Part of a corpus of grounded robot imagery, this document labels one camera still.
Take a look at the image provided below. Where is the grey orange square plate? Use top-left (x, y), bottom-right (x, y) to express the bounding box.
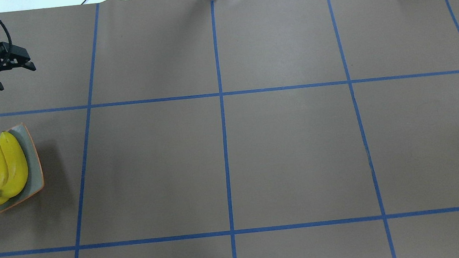
top-left (0, 123), bottom-right (44, 213)

